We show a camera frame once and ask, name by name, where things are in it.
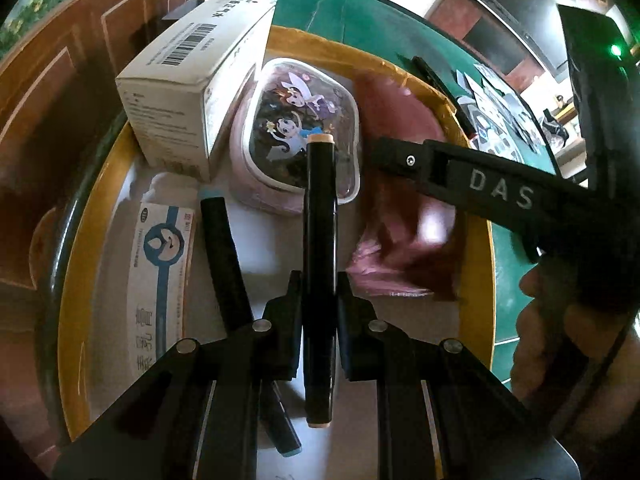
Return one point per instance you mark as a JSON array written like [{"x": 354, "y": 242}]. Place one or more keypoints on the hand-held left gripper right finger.
[{"x": 355, "y": 345}]

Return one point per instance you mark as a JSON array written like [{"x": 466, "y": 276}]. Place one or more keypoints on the white barcoded box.
[{"x": 190, "y": 45}]

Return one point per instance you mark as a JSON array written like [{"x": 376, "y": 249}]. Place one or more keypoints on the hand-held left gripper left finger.
[{"x": 285, "y": 340}]

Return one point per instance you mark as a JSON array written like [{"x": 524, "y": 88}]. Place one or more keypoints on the black bag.
[{"x": 556, "y": 127}]

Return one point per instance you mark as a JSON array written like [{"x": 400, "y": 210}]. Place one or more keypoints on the red foil packet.
[{"x": 400, "y": 220}]

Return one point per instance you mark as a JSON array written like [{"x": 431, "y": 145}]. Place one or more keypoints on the white box with blue label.
[{"x": 160, "y": 260}]

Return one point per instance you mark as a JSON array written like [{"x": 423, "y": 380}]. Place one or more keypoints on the person's right hand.
[{"x": 545, "y": 340}]

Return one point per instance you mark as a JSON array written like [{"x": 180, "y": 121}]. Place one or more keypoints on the pile of playing cards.
[{"x": 482, "y": 72}]

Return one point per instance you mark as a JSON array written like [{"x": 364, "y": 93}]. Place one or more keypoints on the pink cartoon print case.
[{"x": 290, "y": 110}]

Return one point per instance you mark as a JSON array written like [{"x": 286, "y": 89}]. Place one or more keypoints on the black marker with red tip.
[{"x": 435, "y": 80}]

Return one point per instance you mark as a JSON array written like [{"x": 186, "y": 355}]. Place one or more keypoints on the black marker with teal tip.
[{"x": 222, "y": 240}]

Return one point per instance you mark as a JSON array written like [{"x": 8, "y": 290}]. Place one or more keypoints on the black marker with beige caps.
[{"x": 320, "y": 210}]

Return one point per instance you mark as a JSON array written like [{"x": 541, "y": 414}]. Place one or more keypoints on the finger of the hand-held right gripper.
[{"x": 400, "y": 157}]

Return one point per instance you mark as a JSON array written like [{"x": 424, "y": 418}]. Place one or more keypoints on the dark wall panel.
[{"x": 492, "y": 42}]

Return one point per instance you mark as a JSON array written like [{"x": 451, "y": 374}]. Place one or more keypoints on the yellow rimmed tray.
[{"x": 75, "y": 280}]

